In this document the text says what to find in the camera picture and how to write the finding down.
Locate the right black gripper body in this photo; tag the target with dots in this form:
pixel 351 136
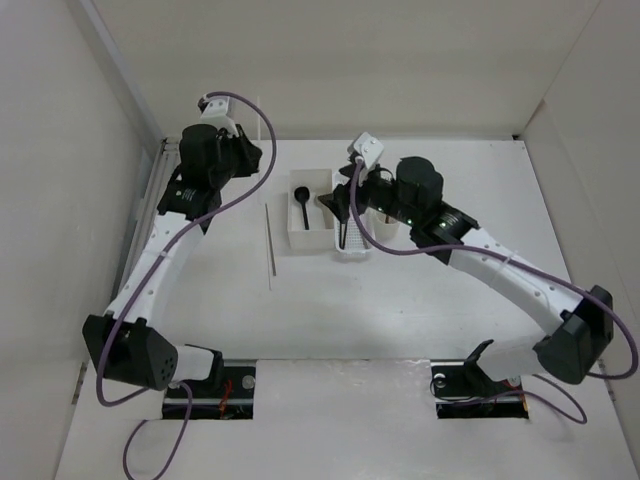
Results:
pixel 371 190

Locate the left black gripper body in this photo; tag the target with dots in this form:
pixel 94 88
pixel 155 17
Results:
pixel 236 162

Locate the black plastic spoon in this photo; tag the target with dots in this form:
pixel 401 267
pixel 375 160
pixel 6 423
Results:
pixel 302 196

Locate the beige plastic spoon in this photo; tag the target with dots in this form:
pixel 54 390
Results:
pixel 322 201

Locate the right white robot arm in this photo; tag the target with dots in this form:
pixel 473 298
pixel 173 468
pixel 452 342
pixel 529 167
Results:
pixel 574 331

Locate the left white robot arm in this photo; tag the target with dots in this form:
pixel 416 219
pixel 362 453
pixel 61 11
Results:
pixel 126 343

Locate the white paper cup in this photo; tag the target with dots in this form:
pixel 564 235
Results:
pixel 384 232

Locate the white perforated tray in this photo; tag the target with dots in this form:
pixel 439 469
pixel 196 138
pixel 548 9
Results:
pixel 350 243

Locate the silver metal chopstick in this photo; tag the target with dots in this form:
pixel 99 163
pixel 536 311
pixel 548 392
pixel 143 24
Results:
pixel 270 243

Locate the white square box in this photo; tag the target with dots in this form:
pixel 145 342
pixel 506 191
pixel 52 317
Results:
pixel 320 234

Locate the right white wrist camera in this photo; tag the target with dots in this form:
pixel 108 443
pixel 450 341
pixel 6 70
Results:
pixel 368 149

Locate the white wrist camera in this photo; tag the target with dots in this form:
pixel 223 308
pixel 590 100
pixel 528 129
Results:
pixel 368 149
pixel 215 110

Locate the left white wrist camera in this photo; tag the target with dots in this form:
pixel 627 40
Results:
pixel 215 110

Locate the aluminium rail frame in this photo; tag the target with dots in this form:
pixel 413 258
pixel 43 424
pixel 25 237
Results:
pixel 154 172

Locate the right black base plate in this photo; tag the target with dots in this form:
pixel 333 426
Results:
pixel 463 391

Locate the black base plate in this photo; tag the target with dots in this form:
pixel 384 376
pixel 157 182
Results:
pixel 463 391
pixel 230 397

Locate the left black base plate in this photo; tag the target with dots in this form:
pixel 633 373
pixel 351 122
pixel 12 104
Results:
pixel 230 397

